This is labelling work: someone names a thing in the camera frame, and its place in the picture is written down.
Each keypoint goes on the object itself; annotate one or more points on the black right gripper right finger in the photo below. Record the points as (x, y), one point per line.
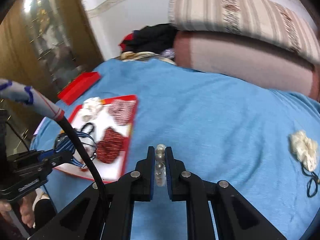
(215, 210)

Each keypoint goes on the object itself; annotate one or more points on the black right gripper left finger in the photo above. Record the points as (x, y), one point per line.
(91, 216)

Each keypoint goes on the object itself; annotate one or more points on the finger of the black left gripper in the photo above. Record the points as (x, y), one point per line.
(50, 159)

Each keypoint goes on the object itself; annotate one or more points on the blue striped scrunchie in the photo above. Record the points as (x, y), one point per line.
(63, 143)

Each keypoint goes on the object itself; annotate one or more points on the red polka dot scrunchie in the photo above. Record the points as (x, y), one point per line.
(108, 148)

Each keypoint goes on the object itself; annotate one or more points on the person's left hand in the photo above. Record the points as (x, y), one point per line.
(26, 210)

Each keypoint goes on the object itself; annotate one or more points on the black scrunchie left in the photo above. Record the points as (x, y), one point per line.
(88, 128)

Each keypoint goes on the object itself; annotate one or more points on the red white tray box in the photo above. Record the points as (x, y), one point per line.
(104, 127)

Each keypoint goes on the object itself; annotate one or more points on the white dotted scrunchie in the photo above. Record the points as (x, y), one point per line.
(91, 108)

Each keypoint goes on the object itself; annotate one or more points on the red box lid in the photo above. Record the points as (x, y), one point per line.
(78, 86)

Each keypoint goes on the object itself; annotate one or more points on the blue bed sheet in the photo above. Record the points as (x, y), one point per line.
(222, 128)

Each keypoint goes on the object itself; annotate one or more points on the red checkered scrunchie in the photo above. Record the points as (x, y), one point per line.
(121, 111)

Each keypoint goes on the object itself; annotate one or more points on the wooden glass door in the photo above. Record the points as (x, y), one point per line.
(46, 44)

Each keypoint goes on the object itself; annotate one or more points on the pink folded blanket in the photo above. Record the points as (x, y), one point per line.
(251, 60)

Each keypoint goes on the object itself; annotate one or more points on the pile of dark clothes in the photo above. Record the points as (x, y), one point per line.
(158, 39)

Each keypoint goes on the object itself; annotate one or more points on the striped pillow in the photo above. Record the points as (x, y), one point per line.
(263, 20)

